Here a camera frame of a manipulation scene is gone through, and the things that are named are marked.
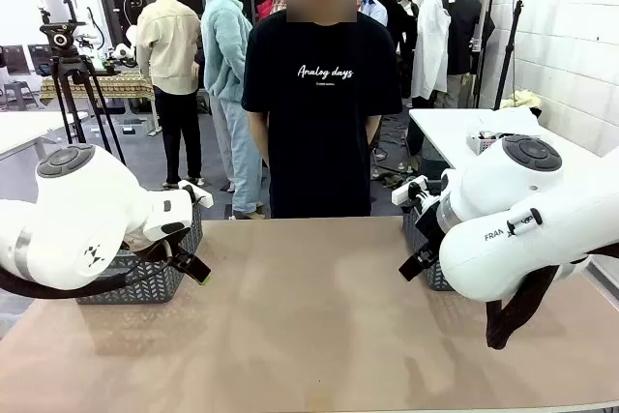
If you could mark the black light stand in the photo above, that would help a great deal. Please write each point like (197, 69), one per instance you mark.
(508, 55)

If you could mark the mannequin in beige shirt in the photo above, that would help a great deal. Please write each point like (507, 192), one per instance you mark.
(169, 45)

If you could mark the white table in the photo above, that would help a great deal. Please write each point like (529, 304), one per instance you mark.
(24, 130)
(445, 127)

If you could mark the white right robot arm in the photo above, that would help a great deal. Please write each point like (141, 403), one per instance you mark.
(508, 200)

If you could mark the mannequin in black jacket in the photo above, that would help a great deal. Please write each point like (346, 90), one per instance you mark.
(462, 31)

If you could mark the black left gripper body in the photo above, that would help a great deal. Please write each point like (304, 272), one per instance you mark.
(155, 246)

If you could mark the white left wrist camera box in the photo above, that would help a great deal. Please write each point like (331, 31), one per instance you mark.
(196, 193)

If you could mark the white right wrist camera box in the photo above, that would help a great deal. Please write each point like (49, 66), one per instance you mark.
(403, 193)

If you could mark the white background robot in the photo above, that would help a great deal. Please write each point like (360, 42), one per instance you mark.
(123, 52)

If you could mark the black camera tripod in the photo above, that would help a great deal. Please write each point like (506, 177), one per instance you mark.
(72, 69)

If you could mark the mannequin in blue fleece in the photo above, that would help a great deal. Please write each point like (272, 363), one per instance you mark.
(227, 55)

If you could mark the person's left forearm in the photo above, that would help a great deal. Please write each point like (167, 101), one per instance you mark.
(373, 130)

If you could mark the grey stool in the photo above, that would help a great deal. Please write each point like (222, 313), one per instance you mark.
(19, 94)

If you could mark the mannequin in white shirt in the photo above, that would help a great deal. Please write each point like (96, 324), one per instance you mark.
(430, 45)

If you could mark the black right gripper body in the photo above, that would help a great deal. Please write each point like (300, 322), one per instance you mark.
(428, 229)

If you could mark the mannequin in black suit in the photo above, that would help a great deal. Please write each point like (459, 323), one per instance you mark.
(403, 21)

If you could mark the small white basket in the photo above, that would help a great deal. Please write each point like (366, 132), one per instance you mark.
(483, 143)

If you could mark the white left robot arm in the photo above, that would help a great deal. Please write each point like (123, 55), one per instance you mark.
(82, 219)

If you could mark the pale yellow cloth heap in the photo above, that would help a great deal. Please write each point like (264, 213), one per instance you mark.
(520, 98)

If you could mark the table with patterned cloth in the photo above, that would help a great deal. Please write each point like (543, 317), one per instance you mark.
(97, 86)

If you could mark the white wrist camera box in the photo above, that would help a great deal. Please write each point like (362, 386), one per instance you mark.
(403, 193)
(196, 193)

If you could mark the person in black t-shirt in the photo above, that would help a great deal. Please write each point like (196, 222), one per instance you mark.
(319, 142)

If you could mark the dark grey plastic basket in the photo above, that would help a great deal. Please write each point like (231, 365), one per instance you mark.
(145, 282)
(433, 278)

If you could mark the person's right forearm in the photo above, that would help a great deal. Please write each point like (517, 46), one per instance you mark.
(258, 137)

